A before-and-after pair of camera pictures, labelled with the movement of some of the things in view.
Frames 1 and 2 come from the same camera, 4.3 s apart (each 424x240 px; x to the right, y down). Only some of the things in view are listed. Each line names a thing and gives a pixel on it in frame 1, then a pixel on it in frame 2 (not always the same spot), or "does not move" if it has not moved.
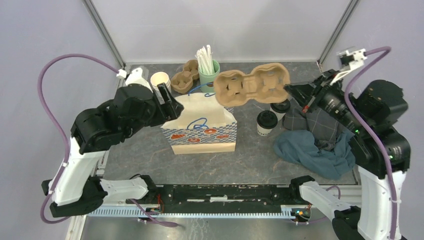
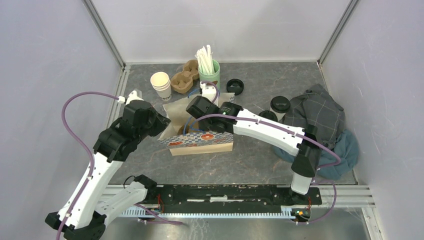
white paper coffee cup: [279, 115] does not move
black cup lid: [267, 119] does not move
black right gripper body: [325, 89] -> [202, 125]
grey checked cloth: [323, 124] does not move
